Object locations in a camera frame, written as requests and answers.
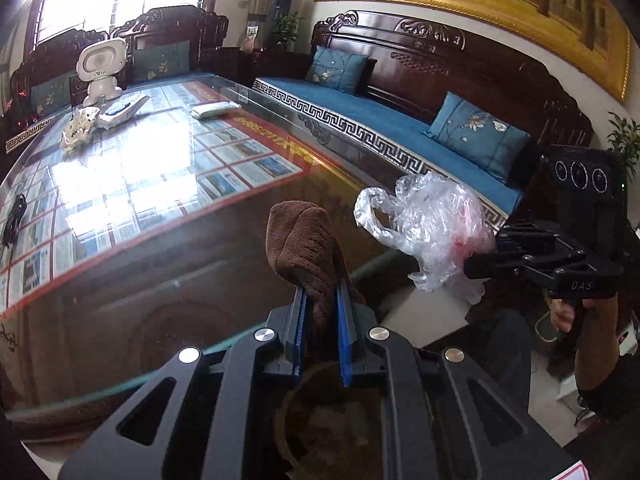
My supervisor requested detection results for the person's leg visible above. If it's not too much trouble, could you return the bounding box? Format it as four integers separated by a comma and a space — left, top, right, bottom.
464, 308, 552, 403

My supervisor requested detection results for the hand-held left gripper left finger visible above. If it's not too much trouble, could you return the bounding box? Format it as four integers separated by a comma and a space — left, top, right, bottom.
57, 286, 309, 480

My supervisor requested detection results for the dark wooden side table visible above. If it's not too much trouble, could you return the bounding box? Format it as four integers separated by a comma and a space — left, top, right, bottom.
219, 47, 317, 87

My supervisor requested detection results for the leafy green houseplant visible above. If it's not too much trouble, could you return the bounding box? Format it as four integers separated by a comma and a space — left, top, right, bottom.
606, 111, 640, 182

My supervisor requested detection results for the brown knitted cloth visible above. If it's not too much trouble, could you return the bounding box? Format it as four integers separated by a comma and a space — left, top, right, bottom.
266, 201, 370, 358

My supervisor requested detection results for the person's right hand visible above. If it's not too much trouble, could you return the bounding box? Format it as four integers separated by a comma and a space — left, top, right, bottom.
549, 296, 622, 342

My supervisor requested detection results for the white robot toy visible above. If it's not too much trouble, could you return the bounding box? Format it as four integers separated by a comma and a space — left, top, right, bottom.
75, 38, 133, 109

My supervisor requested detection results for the clear plastic bag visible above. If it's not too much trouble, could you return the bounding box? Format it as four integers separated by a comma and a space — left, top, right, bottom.
353, 170, 497, 307

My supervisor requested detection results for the clear snack bag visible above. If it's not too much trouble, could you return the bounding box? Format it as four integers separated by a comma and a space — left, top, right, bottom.
59, 106, 102, 155

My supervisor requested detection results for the long carved blue sofa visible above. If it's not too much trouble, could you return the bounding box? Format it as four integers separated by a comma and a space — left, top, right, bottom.
251, 9, 610, 223

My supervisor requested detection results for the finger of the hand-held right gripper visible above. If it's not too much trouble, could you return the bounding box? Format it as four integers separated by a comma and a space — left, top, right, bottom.
496, 222, 577, 252
462, 246, 597, 281

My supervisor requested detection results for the small potted plant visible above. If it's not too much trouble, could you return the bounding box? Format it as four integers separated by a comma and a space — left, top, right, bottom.
271, 10, 307, 53

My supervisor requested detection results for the gold framed painting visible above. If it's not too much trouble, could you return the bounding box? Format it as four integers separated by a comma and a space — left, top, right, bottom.
313, 0, 635, 105

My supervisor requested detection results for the teal flowered cushion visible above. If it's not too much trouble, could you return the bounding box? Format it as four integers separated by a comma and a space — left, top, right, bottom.
29, 71, 77, 112
130, 39, 193, 84
423, 91, 533, 184
305, 45, 369, 97

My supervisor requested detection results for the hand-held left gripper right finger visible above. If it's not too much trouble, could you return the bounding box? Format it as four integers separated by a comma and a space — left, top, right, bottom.
336, 282, 586, 480

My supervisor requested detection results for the black cable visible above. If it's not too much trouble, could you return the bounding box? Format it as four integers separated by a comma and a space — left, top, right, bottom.
0, 193, 28, 248

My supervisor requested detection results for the brown round bin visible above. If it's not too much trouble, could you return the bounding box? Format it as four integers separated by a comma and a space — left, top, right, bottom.
274, 360, 351, 468

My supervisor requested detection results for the white tissue pack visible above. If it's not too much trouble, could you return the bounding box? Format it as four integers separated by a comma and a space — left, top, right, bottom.
190, 101, 242, 120

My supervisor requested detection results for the person's right forearm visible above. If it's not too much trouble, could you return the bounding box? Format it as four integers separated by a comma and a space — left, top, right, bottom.
574, 327, 640, 423

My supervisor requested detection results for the carved wooden sofa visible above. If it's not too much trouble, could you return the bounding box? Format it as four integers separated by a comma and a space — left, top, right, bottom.
9, 5, 230, 128

